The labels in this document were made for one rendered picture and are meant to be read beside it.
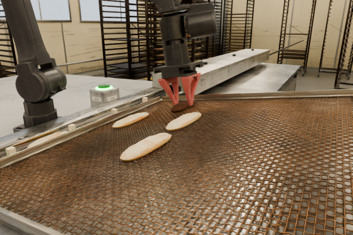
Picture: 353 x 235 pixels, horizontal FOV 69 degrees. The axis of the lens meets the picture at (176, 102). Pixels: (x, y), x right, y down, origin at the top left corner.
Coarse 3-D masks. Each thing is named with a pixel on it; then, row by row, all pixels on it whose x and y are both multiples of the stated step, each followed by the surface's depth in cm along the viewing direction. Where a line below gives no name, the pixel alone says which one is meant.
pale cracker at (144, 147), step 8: (152, 136) 40; (160, 136) 39; (168, 136) 40; (136, 144) 37; (144, 144) 37; (152, 144) 37; (160, 144) 38; (128, 152) 35; (136, 152) 35; (144, 152) 35; (128, 160) 34
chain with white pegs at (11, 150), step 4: (284, 48) 296; (144, 100) 83; (112, 112) 72; (116, 112) 73; (72, 124) 61; (68, 128) 61; (72, 128) 61; (8, 148) 49; (12, 148) 49; (8, 152) 49; (12, 152) 50
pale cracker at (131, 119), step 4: (144, 112) 58; (128, 116) 56; (132, 116) 55; (136, 116) 55; (140, 116) 55; (144, 116) 56; (120, 120) 53; (124, 120) 53; (128, 120) 53; (132, 120) 53; (136, 120) 54; (116, 124) 52; (120, 124) 52; (124, 124) 52; (128, 124) 52; (116, 128) 51
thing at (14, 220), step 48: (240, 96) 61; (288, 96) 55; (336, 96) 50; (48, 144) 46; (96, 144) 43; (240, 144) 35; (288, 144) 32; (336, 144) 30; (0, 192) 31; (48, 192) 29; (96, 192) 28; (336, 192) 22
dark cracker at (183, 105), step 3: (180, 102) 63; (183, 102) 62; (186, 102) 61; (174, 105) 60; (177, 105) 59; (180, 105) 59; (183, 105) 59; (186, 105) 59; (174, 108) 58; (177, 108) 58; (180, 108) 58; (183, 108) 58; (186, 108) 59; (171, 111) 58; (174, 111) 57; (177, 111) 57
